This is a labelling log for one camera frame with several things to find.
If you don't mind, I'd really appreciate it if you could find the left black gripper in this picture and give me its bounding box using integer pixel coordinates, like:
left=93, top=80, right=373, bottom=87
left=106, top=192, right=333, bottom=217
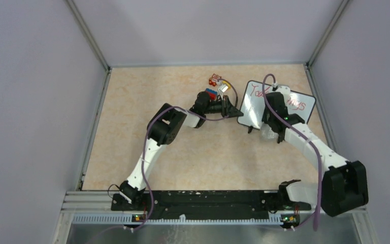
left=203, top=95, right=242, bottom=118

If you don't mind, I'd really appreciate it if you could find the small whiteboard with black frame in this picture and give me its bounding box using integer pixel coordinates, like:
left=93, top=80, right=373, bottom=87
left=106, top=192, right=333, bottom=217
left=237, top=80, right=316, bottom=133

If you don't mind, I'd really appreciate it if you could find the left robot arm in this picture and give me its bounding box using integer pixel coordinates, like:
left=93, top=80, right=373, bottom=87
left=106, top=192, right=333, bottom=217
left=114, top=91, right=244, bottom=210

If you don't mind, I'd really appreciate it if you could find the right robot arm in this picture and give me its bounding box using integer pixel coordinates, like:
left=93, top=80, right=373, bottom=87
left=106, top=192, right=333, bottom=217
left=262, top=91, right=369, bottom=217

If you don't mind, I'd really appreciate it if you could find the red and blue toy brick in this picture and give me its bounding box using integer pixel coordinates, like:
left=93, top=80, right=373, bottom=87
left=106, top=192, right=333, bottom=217
left=205, top=88, right=218, bottom=101

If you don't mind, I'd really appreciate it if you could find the yellow toy brick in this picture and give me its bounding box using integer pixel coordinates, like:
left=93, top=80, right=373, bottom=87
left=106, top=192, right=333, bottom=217
left=223, top=80, right=231, bottom=89

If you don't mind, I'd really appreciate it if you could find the red owl toy block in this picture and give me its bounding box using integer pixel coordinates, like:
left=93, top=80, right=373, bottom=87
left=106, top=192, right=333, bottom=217
left=209, top=74, right=222, bottom=87

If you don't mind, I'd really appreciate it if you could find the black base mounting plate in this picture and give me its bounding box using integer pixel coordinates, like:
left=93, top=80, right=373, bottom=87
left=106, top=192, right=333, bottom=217
left=111, top=190, right=283, bottom=221

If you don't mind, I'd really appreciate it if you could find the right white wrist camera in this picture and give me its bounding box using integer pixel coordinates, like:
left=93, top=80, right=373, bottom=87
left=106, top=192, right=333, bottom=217
left=272, top=82, right=291, bottom=104

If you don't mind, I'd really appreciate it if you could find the aluminium frame rail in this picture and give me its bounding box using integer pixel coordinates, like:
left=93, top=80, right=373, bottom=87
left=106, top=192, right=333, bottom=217
left=53, top=190, right=378, bottom=243

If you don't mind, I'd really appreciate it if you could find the white cable duct strip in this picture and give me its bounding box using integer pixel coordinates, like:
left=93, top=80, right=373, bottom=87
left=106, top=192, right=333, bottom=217
left=72, top=213, right=283, bottom=225

